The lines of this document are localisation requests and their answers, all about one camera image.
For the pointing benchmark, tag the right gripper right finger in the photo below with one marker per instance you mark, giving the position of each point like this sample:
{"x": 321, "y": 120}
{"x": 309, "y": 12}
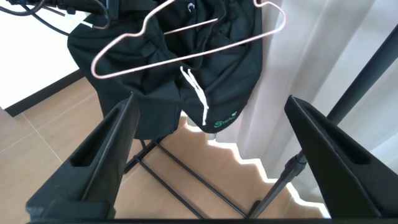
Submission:
{"x": 339, "y": 174}

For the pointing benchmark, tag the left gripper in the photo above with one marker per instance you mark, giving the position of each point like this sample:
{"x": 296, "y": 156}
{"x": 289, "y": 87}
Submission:
{"x": 130, "y": 5}

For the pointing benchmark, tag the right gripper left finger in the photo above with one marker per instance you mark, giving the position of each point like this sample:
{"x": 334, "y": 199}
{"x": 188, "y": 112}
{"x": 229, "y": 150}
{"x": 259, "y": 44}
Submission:
{"x": 62, "y": 186}

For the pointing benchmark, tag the pink clothes hanger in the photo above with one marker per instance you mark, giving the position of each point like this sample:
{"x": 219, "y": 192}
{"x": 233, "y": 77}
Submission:
{"x": 192, "y": 55}
{"x": 189, "y": 26}

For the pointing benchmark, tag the black shorts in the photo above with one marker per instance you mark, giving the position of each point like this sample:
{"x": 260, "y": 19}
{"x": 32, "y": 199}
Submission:
{"x": 155, "y": 87}

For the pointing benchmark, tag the black clothes rack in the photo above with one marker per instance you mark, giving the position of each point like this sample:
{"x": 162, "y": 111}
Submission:
{"x": 357, "y": 87}

